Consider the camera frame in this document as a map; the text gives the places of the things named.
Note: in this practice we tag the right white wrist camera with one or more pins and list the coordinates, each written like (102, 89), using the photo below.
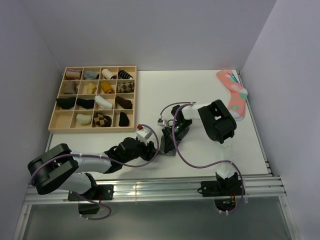
(162, 122)

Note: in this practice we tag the black rolled sock left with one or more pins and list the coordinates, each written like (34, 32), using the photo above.
(66, 103)

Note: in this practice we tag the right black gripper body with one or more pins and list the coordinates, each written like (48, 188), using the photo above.
(179, 128)

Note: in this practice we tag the brown checkered rolled sock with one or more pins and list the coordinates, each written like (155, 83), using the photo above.
(125, 87)

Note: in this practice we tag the black rolled sock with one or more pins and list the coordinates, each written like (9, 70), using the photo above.
(123, 120)
(66, 103)
(85, 103)

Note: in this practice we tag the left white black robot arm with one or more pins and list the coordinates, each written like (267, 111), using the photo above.
(64, 169)

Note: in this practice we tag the mustard yellow rolled sock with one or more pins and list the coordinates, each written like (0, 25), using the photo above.
(106, 87)

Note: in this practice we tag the black rolled sock bottom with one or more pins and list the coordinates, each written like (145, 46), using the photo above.
(123, 120)

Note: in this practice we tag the white brown rolled sock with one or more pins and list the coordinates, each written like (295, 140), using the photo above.
(108, 75)

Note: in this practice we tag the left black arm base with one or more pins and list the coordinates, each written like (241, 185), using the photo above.
(91, 202)

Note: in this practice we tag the wooden compartment tray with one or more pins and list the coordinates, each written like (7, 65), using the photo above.
(64, 121)

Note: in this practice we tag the brown argyle rolled sock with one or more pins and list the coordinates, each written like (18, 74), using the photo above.
(100, 120)

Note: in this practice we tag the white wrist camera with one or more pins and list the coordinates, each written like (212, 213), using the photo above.
(162, 122)
(143, 134)

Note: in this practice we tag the pale green rolled sock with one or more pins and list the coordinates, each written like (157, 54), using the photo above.
(84, 119)

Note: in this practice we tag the dark brown rolled sock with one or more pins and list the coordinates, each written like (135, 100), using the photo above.
(124, 103)

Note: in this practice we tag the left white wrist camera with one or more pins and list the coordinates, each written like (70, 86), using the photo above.
(143, 134)

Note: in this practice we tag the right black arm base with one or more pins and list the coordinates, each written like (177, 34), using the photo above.
(226, 190)

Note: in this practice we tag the black white striped sock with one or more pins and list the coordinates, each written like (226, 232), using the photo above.
(124, 75)

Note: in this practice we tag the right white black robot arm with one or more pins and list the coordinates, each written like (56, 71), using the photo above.
(219, 125)

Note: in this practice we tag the beige purple rolled sock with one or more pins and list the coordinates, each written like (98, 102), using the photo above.
(73, 74)

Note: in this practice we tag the cream rolled sock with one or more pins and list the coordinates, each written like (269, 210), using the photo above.
(89, 88)

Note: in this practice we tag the pink patterned sock pair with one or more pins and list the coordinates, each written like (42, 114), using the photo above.
(238, 94)

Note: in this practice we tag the light blue rolled sock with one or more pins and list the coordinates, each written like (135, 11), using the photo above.
(91, 75)

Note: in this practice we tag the aluminium rail frame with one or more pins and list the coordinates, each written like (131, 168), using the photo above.
(163, 209)

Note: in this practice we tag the taupe rolled sock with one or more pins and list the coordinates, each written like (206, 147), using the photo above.
(70, 88)

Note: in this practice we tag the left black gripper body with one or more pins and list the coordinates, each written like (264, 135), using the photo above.
(141, 150)

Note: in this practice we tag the black rolled sock middle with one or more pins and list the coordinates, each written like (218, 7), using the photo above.
(85, 103)

